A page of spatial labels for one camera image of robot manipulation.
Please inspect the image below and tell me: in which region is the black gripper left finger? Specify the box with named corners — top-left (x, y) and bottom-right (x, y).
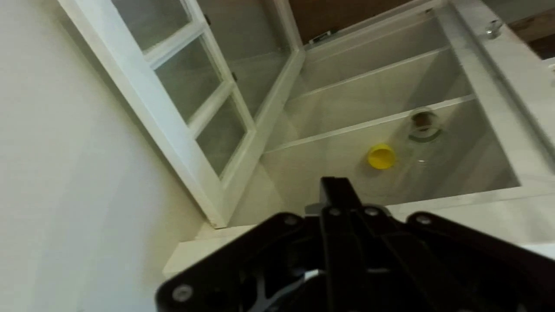
top-left (154, 177), bottom-right (339, 312)

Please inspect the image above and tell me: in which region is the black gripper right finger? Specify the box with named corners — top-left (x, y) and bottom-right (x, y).
top-left (334, 177), bottom-right (555, 312)

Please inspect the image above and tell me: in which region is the white cabinet with glass doors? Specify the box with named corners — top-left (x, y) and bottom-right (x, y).
top-left (161, 0), bottom-right (555, 279)

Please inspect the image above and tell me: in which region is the yellow lid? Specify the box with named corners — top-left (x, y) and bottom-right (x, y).
top-left (365, 142), bottom-right (398, 171)

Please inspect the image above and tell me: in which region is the silver door knob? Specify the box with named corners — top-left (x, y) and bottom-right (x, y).
top-left (483, 17), bottom-right (502, 40)

